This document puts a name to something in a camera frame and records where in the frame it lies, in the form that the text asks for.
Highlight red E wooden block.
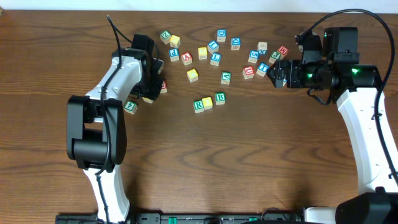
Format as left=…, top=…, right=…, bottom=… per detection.
left=160, top=80, right=167, bottom=93

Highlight green R wooden block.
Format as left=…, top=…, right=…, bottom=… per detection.
left=193, top=100, right=205, bottom=113

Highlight yellow O wooden block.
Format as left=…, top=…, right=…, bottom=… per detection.
left=201, top=96, right=213, bottom=110

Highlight blue D wooden block right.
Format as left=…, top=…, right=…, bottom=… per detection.
left=231, top=37, right=241, bottom=50

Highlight blue L wooden block lower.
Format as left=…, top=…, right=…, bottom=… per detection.
left=210, top=52, right=221, bottom=66

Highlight blue L wooden block upper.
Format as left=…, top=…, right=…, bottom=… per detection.
left=207, top=40, right=220, bottom=54

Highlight green J wooden block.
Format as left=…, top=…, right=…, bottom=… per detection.
left=269, top=51, right=282, bottom=64

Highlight green V wooden block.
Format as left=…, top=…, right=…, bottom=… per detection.
left=221, top=72, right=231, bottom=85

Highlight blue T wooden block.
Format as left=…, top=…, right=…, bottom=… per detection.
left=256, top=62, right=269, bottom=77

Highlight blue d wooden block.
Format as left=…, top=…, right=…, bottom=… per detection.
left=231, top=37, right=241, bottom=50
left=216, top=29, right=226, bottom=42

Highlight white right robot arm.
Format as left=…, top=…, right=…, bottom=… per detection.
left=267, top=27, right=397, bottom=223

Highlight blue P wooden block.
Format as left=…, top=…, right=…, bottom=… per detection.
left=169, top=49, right=180, bottom=62

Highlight yellow block near 4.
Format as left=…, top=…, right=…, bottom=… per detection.
left=142, top=97, right=154, bottom=104

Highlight red M wooden block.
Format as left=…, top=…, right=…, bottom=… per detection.
left=277, top=45, right=289, bottom=60

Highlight blue 5 wooden block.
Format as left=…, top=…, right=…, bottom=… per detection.
left=248, top=50, right=259, bottom=63

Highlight red U wooden block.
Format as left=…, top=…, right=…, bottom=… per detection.
left=243, top=66, right=255, bottom=79

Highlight yellow S wooden block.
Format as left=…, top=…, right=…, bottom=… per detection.
left=198, top=47, right=208, bottom=60

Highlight green Z wooden block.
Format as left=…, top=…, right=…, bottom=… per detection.
left=160, top=30, right=172, bottom=44

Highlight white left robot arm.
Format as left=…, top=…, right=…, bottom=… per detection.
left=67, top=34, right=164, bottom=223

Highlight red A wooden block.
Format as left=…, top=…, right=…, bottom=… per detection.
left=181, top=52, right=193, bottom=66

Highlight blue l wooden block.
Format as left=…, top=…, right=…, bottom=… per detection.
left=210, top=52, right=221, bottom=66
left=207, top=40, right=220, bottom=54

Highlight yellow block near Z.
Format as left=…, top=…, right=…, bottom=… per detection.
left=169, top=35, right=181, bottom=49

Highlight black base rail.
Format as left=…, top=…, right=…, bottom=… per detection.
left=55, top=212, right=304, bottom=224

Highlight blue X wooden block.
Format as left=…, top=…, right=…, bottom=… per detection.
left=257, top=42, right=267, bottom=55

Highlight blue D wooden block back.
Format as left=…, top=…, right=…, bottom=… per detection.
left=216, top=29, right=226, bottom=42

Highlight yellow C wooden block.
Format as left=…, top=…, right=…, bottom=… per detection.
left=187, top=68, right=198, bottom=82

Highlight green 4 wooden block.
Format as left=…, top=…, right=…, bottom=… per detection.
left=124, top=101, right=138, bottom=114

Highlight green B wooden block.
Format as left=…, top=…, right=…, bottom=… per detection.
left=215, top=92, right=226, bottom=105

